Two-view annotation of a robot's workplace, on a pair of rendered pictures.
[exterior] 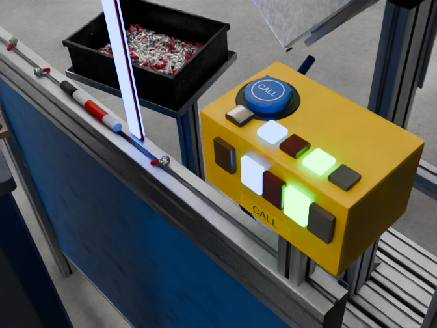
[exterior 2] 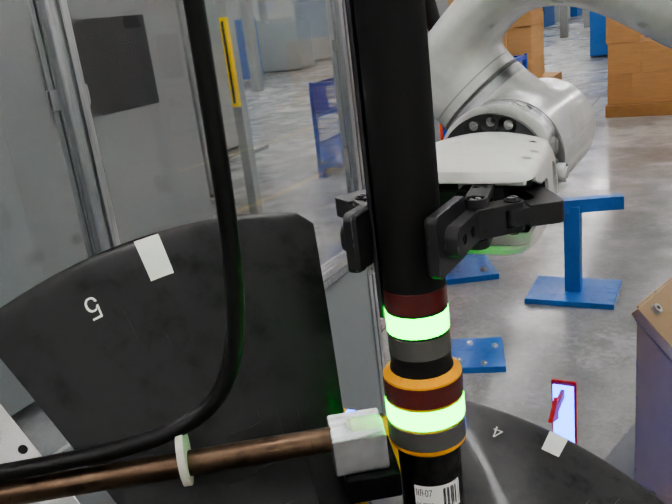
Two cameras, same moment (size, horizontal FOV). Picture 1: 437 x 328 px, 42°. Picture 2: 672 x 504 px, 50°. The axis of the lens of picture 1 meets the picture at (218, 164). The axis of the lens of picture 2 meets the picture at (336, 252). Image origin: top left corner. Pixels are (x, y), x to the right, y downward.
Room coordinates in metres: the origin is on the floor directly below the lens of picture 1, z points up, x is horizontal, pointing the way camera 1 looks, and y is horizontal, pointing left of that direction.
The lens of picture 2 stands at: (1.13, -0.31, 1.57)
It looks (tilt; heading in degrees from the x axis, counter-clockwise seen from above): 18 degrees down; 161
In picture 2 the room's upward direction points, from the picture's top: 7 degrees counter-clockwise
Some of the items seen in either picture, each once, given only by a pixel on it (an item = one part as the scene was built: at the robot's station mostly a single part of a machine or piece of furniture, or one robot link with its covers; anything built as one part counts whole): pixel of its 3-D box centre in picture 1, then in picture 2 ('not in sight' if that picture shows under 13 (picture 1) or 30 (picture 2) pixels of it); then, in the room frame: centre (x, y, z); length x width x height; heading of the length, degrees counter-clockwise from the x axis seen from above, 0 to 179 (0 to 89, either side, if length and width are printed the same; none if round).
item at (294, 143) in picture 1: (294, 146); not in sight; (0.32, -0.06, 1.08); 0.02 x 0.02 x 0.01; 40
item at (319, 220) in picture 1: (320, 223); not in sight; (0.27, -0.07, 1.04); 0.02 x 0.01 x 0.03; 40
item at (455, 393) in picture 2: not in sight; (422, 380); (0.81, -0.16, 1.38); 0.04 x 0.04 x 0.01
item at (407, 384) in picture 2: not in sight; (424, 401); (0.81, -0.16, 1.36); 0.04 x 0.04 x 0.05
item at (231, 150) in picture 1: (224, 155); not in sight; (0.35, -0.01, 1.04); 0.02 x 0.01 x 0.03; 40
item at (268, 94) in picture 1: (267, 96); not in sight; (0.38, -0.05, 1.08); 0.04 x 0.04 x 0.02
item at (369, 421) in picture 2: not in sight; (365, 433); (0.80, -0.19, 1.35); 0.02 x 0.02 x 0.02; 75
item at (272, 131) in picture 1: (272, 131); not in sight; (0.34, -0.04, 1.08); 0.02 x 0.02 x 0.01; 40
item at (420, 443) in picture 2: not in sight; (426, 421); (0.81, -0.16, 1.35); 0.04 x 0.04 x 0.01
